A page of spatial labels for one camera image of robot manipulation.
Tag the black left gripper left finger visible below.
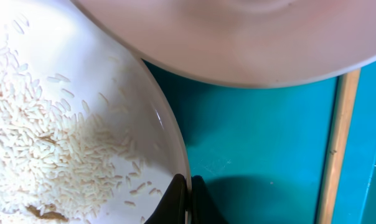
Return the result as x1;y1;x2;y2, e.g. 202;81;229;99
145;174;187;224

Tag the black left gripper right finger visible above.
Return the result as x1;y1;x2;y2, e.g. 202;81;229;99
191;175;228;224

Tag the large pink plate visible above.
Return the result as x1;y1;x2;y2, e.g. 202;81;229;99
0;0;192;224

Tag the white rice pile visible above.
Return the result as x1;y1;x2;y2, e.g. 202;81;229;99
0;18;164;224

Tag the teal serving tray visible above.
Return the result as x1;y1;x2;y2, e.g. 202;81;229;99
148;62;376;223

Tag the small pink plate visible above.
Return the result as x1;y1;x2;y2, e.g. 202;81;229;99
75;0;376;88

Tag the wooden chopstick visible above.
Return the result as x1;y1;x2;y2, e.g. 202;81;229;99
315;69;360;224

